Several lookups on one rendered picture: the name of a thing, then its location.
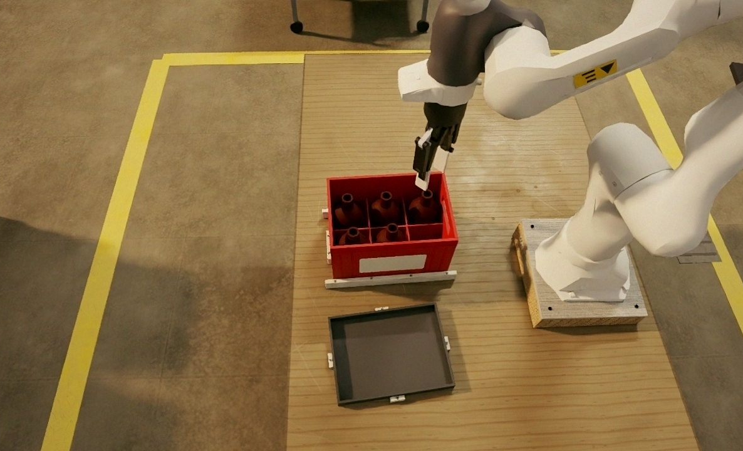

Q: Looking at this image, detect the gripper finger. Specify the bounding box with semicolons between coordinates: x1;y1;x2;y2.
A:
433;121;462;173
413;127;448;191

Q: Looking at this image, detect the red divided crate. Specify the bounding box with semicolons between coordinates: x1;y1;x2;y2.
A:
326;172;459;279

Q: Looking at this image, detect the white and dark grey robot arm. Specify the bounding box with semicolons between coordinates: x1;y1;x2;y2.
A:
398;0;743;301

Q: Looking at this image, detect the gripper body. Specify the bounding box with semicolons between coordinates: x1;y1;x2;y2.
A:
423;102;468;140

